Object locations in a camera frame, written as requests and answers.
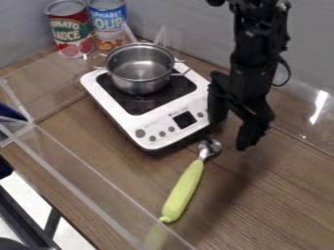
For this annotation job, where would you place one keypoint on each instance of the silver metal pot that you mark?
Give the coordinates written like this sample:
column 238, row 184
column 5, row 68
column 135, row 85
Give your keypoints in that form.
column 139, row 68

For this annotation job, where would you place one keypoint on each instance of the white and black stove top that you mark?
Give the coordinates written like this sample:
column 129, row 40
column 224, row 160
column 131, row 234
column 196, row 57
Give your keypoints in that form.
column 161, row 119

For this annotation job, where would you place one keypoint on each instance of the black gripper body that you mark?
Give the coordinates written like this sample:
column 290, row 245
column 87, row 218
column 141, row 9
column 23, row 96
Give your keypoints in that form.
column 246, row 85

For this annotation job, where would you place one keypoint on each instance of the black table frame leg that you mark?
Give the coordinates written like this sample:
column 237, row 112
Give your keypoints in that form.
column 35, row 237

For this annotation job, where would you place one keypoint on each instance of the clear acrylic barrier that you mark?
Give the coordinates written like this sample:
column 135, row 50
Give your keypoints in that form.
column 118, row 181

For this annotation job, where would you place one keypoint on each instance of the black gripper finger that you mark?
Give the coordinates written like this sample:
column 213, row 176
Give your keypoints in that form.
column 253, row 130
column 217, row 104

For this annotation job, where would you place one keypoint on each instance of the tomato sauce can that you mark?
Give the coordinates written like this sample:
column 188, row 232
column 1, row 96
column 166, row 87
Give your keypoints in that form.
column 70, row 26

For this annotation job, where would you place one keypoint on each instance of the green handled ice cream scoop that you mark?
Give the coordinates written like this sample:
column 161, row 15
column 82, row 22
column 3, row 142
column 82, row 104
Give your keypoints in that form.
column 185, row 188

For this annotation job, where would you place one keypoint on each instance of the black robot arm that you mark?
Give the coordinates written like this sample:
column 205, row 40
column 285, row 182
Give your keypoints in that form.
column 261, row 33

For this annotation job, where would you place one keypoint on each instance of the alphabet soup can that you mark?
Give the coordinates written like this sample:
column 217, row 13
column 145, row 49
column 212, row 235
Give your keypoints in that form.
column 109, row 15

